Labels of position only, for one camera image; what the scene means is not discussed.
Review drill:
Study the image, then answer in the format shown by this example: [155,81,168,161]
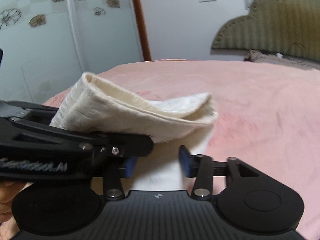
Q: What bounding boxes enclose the person left hand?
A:
[1,181,26,239]

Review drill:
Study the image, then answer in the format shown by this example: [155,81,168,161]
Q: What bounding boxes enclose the pale green wardrobe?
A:
[1,0,143,103]

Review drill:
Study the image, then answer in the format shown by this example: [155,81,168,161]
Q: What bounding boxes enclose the brown wooden door frame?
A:
[132,0,152,61]

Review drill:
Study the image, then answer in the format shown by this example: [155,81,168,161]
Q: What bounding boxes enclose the olive green padded headboard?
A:
[212,0,319,61]

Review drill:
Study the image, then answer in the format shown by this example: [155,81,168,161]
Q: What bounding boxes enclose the white cream pants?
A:
[51,72,219,191]

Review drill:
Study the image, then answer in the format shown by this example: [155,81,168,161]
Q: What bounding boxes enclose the pink floral bed blanket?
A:
[42,59,320,240]

